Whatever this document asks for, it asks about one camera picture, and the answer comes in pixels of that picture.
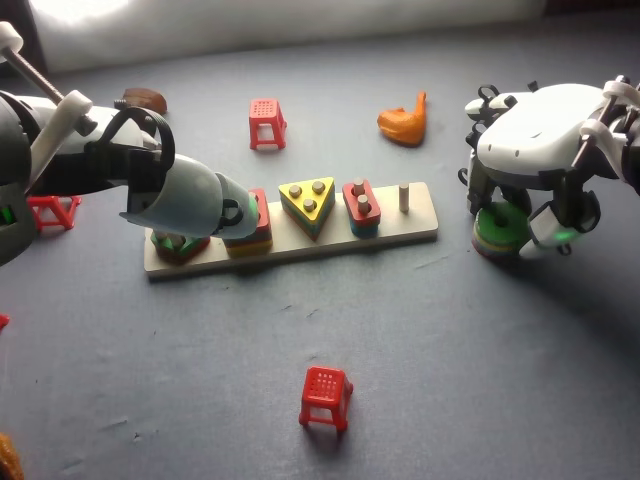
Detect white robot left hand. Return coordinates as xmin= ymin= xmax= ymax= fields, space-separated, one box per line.
xmin=118 ymin=154 xmax=261 ymax=239

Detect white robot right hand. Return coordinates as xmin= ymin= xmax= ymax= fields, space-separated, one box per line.
xmin=457 ymin=82 xmax=617 ymax=261

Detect green round ring stack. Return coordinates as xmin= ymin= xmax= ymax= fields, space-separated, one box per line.
xmin=471 ymin=202 xmax=531 ymax=261

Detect cross stacked block green top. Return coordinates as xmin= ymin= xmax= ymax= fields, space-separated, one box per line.
xmin=149 ymin=229 xmax=212 ymax=265

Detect square stacked block red top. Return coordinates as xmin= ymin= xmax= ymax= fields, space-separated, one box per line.
xmin=223 ymin=188 xmax=275 ymax=259

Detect wooden peg sorting board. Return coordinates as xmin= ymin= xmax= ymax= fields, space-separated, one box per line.
xmin=143 ymin=181 xmax=440 ymax=280

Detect triangular stacked block yellow top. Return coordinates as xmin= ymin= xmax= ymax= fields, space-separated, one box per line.
xmin=278 ymin=176 xmax=335 ymax=242

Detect oblong stacked block red top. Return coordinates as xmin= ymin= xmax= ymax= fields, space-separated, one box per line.
xmin=342 ymin=178 xmax=382 ymax=239

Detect brown toy food piece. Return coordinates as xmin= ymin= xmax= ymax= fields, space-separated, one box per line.
xmin=119 ymin=88 xmax=169 ymax=115

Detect red toy stool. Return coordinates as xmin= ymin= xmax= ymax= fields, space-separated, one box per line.
xmin=248 ymin=98 xmax=289 ymax=151
xmin=27 ymin=195 xmax=82 ymax=231
xmin=298 ymin=366 xmax=355 ymax=434

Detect orange toy chicken leg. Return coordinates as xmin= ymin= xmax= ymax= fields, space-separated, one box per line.
xmin=377 ymin=91 xmax=428 ymax=148

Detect grey table cloth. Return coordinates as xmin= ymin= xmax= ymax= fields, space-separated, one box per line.
xmin=0 ymin=9 xmax=640 ymax=480

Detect orange toy food piece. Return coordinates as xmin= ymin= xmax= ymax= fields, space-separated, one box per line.
xmin=0 ymin=432 xmax=25 ymax=480

